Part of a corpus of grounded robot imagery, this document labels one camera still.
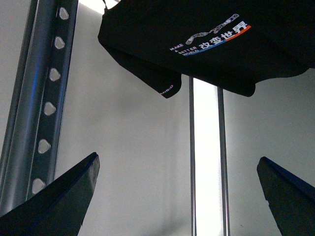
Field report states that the lower rack crossbar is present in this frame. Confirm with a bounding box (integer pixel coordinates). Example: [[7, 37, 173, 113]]
[[217, 88, 230, 236]]

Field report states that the rack crossbar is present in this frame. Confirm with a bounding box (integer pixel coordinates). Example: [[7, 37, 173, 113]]
[[217, 88, 230, 236], [189, 77, 197, 236]]

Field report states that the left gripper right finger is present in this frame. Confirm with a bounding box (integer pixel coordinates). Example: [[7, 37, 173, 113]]
[[256, 157, 315, 236]]

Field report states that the black printed t-shirt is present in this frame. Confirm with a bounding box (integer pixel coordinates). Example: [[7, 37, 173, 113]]
[[98, 0, 315, 98]]

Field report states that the perforated metal hanging rail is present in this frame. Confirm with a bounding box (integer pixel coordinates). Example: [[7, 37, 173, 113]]
[[0, 0, 78, 214]]

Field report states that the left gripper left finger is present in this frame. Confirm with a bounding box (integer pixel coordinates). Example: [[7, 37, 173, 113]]
[[0, 152, 100, 236]]

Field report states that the upper rack crossbar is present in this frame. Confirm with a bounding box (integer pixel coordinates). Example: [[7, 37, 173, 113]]
[[189, 77, 197, 236]]

